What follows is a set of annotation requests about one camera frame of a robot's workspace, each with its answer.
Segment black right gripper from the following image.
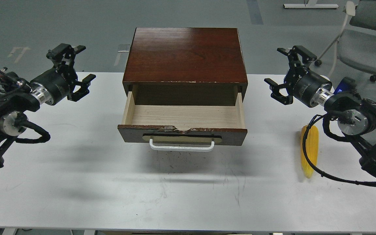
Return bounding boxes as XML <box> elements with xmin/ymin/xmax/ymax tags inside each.
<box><xmin>264</xmin><ymin>45</ymin><xmax>332</xmax><ymax>108</ymax></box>

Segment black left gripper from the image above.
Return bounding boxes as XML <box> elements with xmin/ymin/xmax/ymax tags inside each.
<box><xmin>30</xmin><ymin>43</ymin><xmax>96</xmax><ymax>105</ymax></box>

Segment yellow corn cob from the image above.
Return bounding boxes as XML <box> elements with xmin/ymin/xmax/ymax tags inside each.
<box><xmin>300</xmin><ymin>125</ymin><xmax>319</xmax><ymax>179</ymax></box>

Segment wooden drawer with white handle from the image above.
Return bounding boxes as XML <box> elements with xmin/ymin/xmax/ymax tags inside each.
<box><xmin>117</xmin><ymin>92</ymin><xmax>247</xmax><ymax>151</ymax></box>

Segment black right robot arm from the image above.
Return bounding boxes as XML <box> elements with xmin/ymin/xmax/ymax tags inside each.
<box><xmin>265</xmin><ymin>45</ymin><xmax>376</xmax><ymax>187</ymax></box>

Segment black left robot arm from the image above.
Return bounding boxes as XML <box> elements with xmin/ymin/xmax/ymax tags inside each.
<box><xmin>0</xmin><ymin>43</ymin><xmax>96</xmax><ymax>168</ymax></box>

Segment grey office chair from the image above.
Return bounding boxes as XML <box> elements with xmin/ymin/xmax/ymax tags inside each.
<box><xmin>322</xmin><ymin>0</ymin><xmax>376</xmax><ymax>82</ymax></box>

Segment dark wooden cabinet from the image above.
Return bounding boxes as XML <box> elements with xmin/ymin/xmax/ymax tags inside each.
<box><xmin>122</xmin><ymin>27</ymin><xmax>248</xmax><ymax>97</ymax></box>

